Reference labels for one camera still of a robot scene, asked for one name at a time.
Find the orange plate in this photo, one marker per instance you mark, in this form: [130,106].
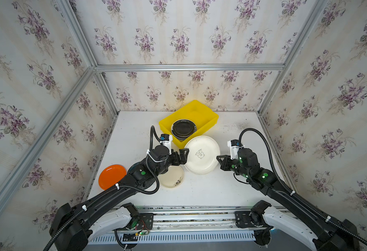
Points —
[111,175]

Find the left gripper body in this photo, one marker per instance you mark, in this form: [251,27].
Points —
[175,158]

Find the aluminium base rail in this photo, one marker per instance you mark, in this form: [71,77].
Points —
[159,225]

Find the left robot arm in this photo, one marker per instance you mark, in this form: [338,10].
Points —
[71,226]

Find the translucent white plate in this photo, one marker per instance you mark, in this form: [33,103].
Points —
[202,157]

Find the yellow plastic bin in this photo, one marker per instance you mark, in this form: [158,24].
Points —
[201,115]

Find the green rim plate under arm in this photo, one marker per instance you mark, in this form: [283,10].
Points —
[132,169]

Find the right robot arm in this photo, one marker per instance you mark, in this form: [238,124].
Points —
[311,226]

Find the black plate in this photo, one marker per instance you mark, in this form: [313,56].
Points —
[183,129]

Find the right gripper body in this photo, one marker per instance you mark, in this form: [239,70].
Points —
[230,163]

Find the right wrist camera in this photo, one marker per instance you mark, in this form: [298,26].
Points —
[234,146]

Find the cream plate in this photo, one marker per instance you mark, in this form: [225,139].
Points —
[172,178]

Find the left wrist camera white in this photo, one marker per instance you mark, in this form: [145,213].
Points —
[166,140]

